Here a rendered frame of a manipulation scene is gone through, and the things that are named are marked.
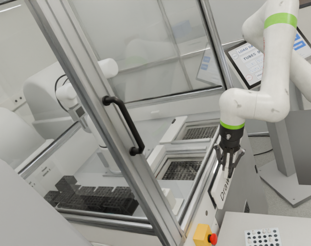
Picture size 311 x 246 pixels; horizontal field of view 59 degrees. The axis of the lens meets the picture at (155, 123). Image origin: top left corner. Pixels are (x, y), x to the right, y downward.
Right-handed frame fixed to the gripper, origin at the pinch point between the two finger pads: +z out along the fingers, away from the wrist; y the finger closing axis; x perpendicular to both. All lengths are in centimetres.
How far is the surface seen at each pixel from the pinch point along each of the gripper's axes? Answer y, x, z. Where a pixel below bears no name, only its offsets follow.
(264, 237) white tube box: 19.6, -19.8, 9.7
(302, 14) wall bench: 22, 287, 8
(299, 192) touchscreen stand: 43, 78, 81
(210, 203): -3.3, -13.1, 8.0
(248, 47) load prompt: -9, 95, -20
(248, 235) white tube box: 14.1, -20.7, 10.1
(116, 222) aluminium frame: -29, -44, -6
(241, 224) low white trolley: 10.5, -13.4, 15.2
